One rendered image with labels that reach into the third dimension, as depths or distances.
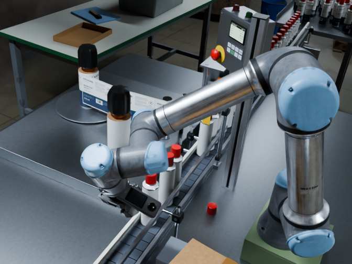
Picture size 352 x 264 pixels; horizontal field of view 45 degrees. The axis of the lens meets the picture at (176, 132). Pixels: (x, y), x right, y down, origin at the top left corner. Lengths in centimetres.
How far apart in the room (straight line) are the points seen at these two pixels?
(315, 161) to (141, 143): 40
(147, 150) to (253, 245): 54
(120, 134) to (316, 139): 82
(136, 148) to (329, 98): 43
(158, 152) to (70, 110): 105
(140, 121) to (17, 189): 71
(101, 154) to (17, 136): 91
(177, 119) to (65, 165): 71
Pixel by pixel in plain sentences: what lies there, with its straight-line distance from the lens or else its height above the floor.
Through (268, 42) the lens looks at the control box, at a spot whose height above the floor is 141.
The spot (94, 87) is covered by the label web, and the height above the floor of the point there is 102.
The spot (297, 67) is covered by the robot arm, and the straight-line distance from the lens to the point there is 91.
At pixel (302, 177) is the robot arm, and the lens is 103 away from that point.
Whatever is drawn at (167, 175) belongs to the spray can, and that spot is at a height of 102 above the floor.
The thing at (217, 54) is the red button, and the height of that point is 133.
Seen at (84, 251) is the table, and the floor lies 83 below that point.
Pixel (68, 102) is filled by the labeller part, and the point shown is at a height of 89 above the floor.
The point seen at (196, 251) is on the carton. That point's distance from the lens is 102.
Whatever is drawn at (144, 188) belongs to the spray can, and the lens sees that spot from 129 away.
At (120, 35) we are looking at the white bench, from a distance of 306.
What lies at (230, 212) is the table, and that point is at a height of 83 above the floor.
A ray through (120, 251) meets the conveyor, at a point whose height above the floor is 88.
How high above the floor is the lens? 189
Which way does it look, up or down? 33 degrees down
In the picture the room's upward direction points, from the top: 5 degrees clockwise
